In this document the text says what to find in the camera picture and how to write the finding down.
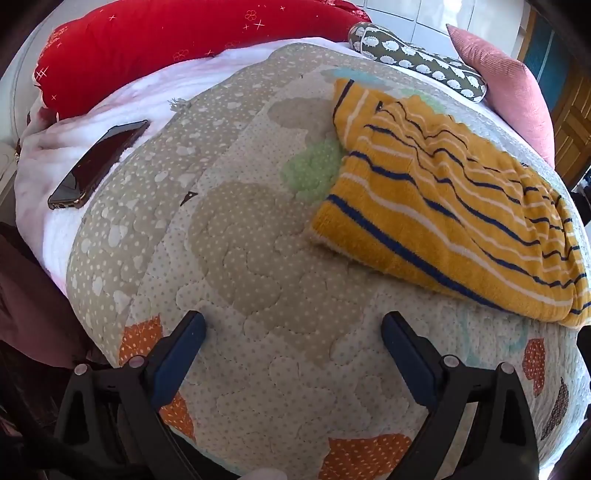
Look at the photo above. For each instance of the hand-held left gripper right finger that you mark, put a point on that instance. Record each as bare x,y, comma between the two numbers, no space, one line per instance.
411,364

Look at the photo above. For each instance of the white glossy wardrobe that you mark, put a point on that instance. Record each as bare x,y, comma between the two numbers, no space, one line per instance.
438,18

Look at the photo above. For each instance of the dark smartphone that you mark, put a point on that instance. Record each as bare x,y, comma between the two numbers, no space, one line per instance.
97,164

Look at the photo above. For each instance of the heart patterned quilt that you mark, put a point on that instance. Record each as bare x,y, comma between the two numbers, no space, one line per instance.
258,258

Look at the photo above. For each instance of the red bolster pillow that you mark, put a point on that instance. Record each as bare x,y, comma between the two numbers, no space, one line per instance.
161,32

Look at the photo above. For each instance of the dark maroon cloth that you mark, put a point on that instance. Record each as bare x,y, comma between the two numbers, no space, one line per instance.
32,300

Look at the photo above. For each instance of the olive sheep print pillow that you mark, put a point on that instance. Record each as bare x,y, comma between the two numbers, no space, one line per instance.
429,62

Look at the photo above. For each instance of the wooden door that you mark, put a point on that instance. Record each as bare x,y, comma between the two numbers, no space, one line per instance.
575,115

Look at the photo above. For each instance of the yellow striped sweater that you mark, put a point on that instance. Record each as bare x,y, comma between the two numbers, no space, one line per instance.
438,207

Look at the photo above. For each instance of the pink pillow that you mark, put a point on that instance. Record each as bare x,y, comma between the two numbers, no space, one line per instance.
508,83

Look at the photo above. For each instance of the white pink fleece blanket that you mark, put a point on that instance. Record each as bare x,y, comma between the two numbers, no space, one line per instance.
138,99

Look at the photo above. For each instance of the teal wall panel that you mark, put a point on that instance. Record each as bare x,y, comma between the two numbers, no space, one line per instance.
545,55

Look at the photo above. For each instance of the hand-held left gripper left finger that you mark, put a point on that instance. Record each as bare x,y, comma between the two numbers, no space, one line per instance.
182,355

